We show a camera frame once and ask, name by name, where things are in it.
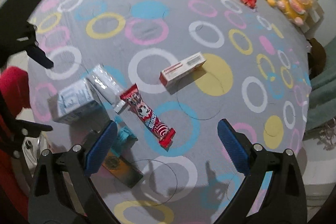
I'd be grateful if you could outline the red white toothpaste box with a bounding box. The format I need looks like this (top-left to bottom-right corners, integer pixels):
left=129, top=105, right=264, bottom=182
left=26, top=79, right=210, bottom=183
left=159, top=52, right=206, bottom=88

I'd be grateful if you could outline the red candy wrapper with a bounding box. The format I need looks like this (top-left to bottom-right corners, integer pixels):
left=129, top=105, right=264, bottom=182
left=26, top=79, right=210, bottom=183
left=120, top=84, right=176, bottom=149

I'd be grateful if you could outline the white blue carton box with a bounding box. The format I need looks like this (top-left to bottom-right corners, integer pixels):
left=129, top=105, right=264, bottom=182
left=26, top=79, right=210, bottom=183
left=48, top=79, right=101, bottom=124

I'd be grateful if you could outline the dark orange flat packet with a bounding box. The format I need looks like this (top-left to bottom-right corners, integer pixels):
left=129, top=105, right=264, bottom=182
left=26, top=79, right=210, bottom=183
left=102, top=151, right=143, bottom=188

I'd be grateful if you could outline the silver foil wrapper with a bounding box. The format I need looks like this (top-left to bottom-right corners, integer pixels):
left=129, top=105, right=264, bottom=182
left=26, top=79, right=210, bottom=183
left=86, top=64, right=126, bottom=114

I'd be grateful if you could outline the large yellow pig plush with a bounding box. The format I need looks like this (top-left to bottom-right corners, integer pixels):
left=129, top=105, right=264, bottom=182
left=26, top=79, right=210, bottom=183
left=277, top=0, right=314, bottom=27

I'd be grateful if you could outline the green curtain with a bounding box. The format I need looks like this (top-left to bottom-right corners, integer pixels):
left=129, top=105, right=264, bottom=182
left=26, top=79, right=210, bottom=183
left=306, top=38, right=335, bottom=131

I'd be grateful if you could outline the blue teal snack wrapper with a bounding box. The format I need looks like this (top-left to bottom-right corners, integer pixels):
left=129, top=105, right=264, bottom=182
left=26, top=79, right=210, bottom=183
left=111, top=115, right=138, bottom=157

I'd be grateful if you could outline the grey bedsheet with coloured rings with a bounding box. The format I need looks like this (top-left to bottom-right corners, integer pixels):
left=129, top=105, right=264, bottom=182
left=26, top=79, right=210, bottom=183
left=29, top=0, right=310, bottom=223

